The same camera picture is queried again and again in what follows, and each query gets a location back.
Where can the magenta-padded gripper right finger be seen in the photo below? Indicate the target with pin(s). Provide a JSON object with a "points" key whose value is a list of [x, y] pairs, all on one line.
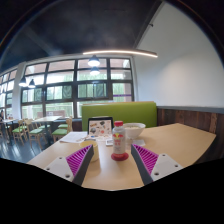
{"points": [[160, 166]]}

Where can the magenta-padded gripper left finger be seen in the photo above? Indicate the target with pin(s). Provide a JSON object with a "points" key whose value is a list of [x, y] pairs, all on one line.
{"points": [[59, 166]]}

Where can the clear drink bottle red cap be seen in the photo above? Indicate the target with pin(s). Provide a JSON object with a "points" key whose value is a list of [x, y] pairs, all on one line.
{"points": [[119, 141]]}

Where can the white paper sheets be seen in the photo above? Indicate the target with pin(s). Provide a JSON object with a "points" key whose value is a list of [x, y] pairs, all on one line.
{"points": [[73, 136]]}

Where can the flat round red coaster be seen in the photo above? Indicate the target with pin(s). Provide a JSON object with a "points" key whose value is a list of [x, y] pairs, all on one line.
{"points": [[120, 157]]}

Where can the group of wooden green-seat chairs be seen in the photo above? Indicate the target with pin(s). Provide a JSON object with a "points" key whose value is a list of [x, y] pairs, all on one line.
{"points": [[35, 131]]}

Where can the white bowl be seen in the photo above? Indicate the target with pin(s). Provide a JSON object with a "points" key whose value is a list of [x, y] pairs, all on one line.
{"points": [[135, 130]]}

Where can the light wooden dining table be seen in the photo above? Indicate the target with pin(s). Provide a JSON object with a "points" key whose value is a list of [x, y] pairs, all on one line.
{"points": [[48, 118]]}

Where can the small white flat device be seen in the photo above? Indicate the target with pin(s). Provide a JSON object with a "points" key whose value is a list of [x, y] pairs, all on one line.
{"points": [[109, 142]]}

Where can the black tablet with stickers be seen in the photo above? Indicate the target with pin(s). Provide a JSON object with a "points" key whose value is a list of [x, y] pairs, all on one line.
{"points": [[100, 126]]}

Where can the green upholstered bench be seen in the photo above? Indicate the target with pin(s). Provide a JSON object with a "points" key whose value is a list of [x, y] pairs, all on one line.
{"points": [[133, 112]]}

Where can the group of pendant lamps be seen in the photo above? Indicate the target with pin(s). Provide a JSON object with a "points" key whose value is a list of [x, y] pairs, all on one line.
{"points": [[93, 61]]}

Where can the long curved ceiling light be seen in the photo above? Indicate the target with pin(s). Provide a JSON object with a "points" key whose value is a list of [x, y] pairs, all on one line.
{"points": [[123, 52]]}

